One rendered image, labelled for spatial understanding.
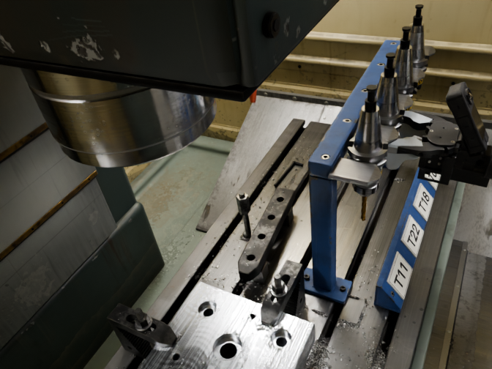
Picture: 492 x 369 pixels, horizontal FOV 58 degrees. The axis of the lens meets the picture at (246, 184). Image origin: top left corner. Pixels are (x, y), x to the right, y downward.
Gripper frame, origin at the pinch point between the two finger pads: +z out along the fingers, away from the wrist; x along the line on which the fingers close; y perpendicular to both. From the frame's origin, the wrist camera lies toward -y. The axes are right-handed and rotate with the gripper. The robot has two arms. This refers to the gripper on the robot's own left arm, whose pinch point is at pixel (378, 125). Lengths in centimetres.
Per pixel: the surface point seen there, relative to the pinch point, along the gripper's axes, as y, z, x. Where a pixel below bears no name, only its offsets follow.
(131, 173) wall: 57, 94, 22
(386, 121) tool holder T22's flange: -3.2, -1.9, -3.1
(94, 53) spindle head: -37, 3, -54
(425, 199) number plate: 25.3, -10.1, 12.0
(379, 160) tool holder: -1.9, -3.4, -12.4
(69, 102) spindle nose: -30, 13, -49
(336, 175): -2.4, 1.5, -18.7
